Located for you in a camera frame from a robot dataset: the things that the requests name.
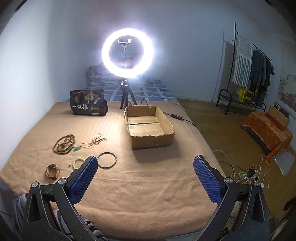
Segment cream bead bracelet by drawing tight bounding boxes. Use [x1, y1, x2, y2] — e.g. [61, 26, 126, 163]
[70, 157, 84, 172]

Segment gold watch woven strap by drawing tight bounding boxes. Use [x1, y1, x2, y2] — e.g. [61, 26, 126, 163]
[45, 163, 61, 181]

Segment green jade pendant red cord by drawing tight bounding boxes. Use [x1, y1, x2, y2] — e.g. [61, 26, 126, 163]
[73, 138, 108, 153]

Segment thin black bangle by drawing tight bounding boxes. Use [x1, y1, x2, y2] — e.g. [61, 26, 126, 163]
[97, 152, 117, 169]

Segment brown wooden bead necklace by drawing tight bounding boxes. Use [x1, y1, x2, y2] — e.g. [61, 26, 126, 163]
[52, 134, 77, 155]

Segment white power strip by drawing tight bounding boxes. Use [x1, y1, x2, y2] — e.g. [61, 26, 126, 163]
[239, 169, 259, 180]

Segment tan bed blanket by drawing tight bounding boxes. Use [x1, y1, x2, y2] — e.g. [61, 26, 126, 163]
[1, 102, 221, 240]

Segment black snack bag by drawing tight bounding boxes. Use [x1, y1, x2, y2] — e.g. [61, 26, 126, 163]
[70, 89, 108, 116]

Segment open cardboard box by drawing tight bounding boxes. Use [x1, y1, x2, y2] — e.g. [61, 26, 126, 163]
[124, 105, 175, 150]

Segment wooden box on orange cloth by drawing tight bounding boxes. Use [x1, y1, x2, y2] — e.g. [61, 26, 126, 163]
[265, 105, 290, 131]

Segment yellow black box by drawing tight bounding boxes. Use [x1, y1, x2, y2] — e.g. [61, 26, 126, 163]
[237, 87, 254, 104]

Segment black clothes rack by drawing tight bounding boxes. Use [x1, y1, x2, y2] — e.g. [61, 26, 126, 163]
[216, 29, 274, 115]

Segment black tripod stand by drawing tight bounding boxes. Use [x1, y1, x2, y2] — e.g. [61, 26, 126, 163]
[120, 78, 137, 109]

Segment folded floral quilt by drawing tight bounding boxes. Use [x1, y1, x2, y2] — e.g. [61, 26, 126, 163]
[85, 65, 149, 86]

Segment blue patterned bed sheet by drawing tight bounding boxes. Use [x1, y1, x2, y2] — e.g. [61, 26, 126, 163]
[84, 80, 178, 103]

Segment dark hanging clothes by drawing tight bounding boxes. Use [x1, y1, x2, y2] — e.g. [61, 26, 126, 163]
[249, 50, 272, 107]

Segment white striped towel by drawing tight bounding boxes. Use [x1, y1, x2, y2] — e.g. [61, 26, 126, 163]
[231, 33, 253, 88]

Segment phone holder clamp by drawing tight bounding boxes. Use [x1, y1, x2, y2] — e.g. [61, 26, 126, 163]
[118, 39, 132, 47]

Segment white ring light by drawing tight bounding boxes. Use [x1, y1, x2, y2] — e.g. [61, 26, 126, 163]
[101, 28, 154, 78]

